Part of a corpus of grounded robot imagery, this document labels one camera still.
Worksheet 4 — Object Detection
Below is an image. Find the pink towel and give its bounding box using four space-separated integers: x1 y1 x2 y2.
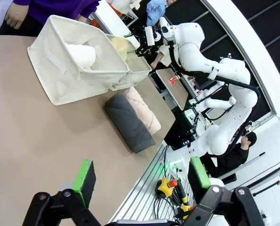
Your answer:
123 86 161 136

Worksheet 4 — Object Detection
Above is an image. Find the person's right hand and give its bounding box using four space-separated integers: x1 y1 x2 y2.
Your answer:
3 4 30 30

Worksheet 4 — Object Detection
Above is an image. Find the person in purple hoodie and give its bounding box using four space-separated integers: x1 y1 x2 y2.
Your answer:
0 0 102 37

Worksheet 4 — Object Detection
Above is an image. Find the person in cream top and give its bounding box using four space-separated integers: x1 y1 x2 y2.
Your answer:
106 0 142 15

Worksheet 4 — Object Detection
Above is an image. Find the black cable bundle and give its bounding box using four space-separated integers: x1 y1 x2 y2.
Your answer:
152 196 178 221

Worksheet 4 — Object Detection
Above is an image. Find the cream fabric basket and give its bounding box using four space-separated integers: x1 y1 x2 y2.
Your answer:
105 34 152 91
27 14 131 106

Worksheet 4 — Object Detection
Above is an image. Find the person's left forearm purple sleeve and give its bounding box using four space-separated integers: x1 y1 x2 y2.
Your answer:
78 0 102 23

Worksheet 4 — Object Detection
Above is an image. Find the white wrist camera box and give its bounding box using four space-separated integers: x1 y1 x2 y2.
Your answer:
144 26 154 47

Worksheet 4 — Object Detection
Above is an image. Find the yellow towel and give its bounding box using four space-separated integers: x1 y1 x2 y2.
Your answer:
110 36 137 62

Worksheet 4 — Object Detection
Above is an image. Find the person in blue shirt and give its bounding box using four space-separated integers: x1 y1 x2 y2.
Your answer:
145 0 178 27

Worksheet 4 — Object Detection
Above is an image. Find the yellow emergency stop button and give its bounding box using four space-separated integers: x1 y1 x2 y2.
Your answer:
176 204 197 219
155 178 179 198

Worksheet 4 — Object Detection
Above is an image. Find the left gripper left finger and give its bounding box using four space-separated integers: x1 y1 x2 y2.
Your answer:
22 159 101 226

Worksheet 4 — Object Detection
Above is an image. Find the seated person in black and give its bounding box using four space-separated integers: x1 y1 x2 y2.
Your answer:
210 131 258 178

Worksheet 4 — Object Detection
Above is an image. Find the brown background table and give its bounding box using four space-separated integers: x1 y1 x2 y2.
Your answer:
155 68 189 111

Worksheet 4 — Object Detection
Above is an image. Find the white table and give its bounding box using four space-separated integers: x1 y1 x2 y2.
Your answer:
94 0 140 48

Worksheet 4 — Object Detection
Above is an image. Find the dark grey towel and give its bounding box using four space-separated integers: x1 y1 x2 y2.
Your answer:
104 93 156 154

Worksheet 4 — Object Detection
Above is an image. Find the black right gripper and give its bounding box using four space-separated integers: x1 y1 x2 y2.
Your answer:
123 29 164 57

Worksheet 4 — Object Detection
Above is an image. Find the aluminium frame base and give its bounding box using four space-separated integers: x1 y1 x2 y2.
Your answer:
109 141 197 226

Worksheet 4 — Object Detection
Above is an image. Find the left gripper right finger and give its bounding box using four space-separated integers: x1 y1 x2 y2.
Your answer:
179 156 265 226

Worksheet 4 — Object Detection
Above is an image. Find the person's right forearm purple sleeve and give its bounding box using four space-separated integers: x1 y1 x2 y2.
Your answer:
12 0 38 8

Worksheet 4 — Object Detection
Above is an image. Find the white towel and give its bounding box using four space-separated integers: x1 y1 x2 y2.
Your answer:
65 43 97 69

